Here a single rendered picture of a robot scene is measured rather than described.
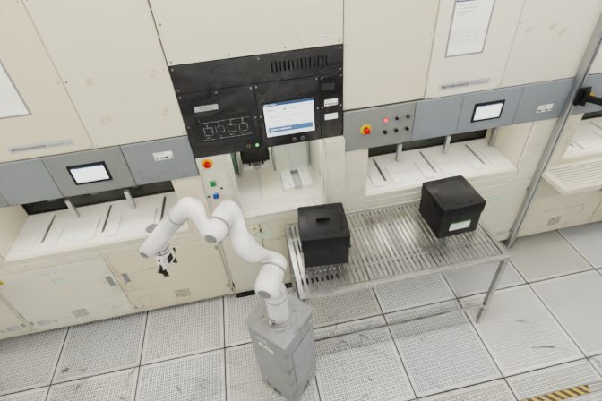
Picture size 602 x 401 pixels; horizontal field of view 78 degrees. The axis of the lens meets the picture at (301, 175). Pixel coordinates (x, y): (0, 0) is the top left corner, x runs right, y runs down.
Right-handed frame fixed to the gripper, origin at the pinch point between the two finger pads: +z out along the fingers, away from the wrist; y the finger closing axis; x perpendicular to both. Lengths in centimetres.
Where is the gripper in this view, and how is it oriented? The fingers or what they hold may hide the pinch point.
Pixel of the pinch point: (170, 268)
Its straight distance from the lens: 220.8
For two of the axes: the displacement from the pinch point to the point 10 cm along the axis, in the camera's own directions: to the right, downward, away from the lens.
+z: 0.7, 7.8, 6.3
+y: 2.4, -6.2, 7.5
